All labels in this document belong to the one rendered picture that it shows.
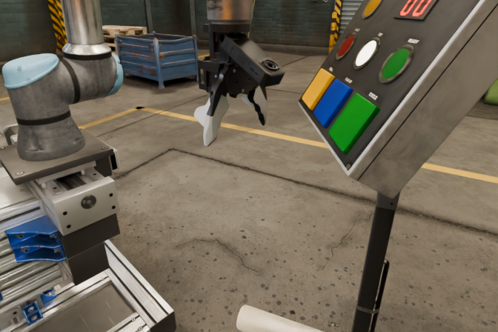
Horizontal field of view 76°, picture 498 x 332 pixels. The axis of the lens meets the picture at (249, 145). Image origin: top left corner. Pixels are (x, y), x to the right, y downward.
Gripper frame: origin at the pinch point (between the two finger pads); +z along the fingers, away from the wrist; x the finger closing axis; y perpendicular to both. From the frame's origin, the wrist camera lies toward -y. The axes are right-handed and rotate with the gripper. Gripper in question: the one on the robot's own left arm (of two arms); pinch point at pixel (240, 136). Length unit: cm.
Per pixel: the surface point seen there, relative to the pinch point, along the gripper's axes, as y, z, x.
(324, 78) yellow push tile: -7.7, -9.7, -15.4
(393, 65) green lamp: -23.7, -15.4, -5.7
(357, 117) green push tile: -21.5, -8.6, -1.8
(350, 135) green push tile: -21.8, -6.5, 0.1
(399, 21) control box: -20.5, -20.6, -13.4
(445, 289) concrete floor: -30, 93, -97
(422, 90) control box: -28.9, -13.7, -1.7
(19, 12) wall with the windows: 724, -9, -125
